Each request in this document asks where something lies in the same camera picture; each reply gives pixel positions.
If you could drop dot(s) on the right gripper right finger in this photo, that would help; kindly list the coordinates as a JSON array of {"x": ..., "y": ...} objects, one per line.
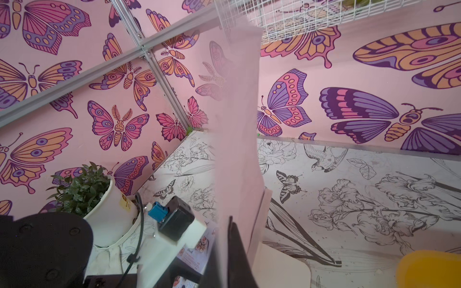
[{"x": 239, "y": 271}]

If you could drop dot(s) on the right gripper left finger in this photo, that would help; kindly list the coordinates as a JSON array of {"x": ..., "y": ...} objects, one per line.
[{"x": 217, "y": 273}]

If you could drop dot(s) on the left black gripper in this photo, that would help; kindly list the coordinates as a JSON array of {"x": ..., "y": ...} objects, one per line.
[{"x": 156, "y": 252}]

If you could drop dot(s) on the old menu sheet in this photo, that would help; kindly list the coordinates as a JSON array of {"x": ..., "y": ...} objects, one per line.
[{"x": 197, "y": 257}]

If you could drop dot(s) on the new menu sheet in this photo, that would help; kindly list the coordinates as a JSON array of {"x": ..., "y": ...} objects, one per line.
[{"x": 238, "y": 180}]

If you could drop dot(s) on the clear acrylic menu holder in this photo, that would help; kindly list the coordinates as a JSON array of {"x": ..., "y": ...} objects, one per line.
[{"x": 270, "y": 267}]

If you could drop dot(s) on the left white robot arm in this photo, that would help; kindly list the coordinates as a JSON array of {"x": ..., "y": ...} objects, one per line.
[{"x": 52, "y": 250}]

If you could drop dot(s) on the white potted green plant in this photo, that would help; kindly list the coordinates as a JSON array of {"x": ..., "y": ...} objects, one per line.
[{"x": 91, "y": 193}]

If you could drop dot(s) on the yellow plastic tray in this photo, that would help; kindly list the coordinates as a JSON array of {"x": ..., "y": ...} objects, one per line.
[{"x": 429, "y": 269}]

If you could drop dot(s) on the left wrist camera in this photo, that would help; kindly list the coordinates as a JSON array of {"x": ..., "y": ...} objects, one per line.
[{"x": 178, "y": 224}]

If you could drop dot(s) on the white wire wall basket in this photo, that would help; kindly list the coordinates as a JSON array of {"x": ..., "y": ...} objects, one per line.
[{"x": 283, "y": 19}]

